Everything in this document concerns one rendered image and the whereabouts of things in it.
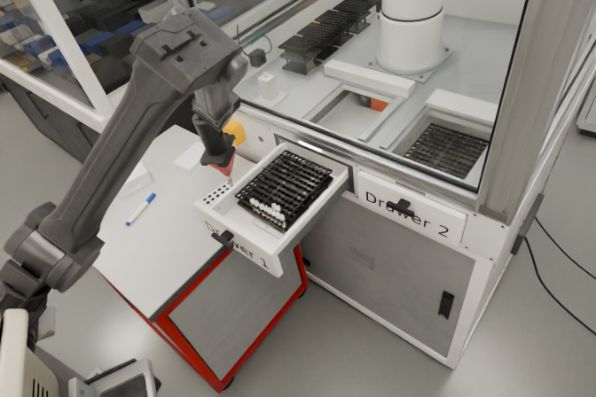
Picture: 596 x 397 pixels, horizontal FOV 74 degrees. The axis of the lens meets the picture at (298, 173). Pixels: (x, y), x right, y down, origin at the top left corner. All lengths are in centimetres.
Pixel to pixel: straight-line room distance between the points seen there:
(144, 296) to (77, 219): 63
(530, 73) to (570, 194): 176
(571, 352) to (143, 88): 181
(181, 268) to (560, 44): 101
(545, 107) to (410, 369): 126
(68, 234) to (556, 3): 74
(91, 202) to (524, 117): 69
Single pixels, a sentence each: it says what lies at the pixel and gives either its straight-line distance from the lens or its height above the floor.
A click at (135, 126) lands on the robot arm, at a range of 50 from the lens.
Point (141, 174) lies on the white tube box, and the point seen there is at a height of 81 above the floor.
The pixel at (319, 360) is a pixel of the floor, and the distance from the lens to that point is 181.
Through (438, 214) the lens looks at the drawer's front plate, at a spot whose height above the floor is 91.
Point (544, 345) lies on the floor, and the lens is 195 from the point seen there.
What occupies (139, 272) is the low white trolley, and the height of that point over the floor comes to 76.
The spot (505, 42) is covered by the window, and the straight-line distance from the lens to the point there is 76.
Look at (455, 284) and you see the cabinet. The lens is 127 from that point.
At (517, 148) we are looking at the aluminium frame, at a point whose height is 116.
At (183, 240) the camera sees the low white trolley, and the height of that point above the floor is 76.
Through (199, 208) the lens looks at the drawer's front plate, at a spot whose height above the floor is 93.
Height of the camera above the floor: 169
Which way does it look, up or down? 44 degrees down
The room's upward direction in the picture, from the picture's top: 11 degrees counter-clockwise
